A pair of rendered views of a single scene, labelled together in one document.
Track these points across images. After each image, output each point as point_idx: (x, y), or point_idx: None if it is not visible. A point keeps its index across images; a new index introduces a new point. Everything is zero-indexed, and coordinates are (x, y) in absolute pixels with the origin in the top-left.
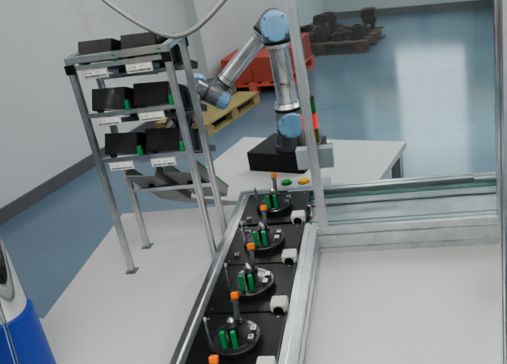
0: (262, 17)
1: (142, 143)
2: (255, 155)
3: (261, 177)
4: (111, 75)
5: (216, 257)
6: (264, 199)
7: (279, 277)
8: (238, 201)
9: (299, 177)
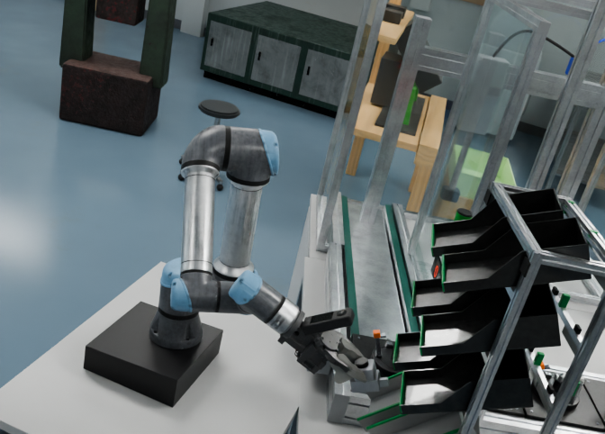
0: (265, 143)
1: (510, 358)
2: (185, 374)
3: (206, 396)
4: (514, 286)
5: (506, 421)
6: (386, 366)
7: (534, 375)
8: (365, 397)
9: (229, 359)
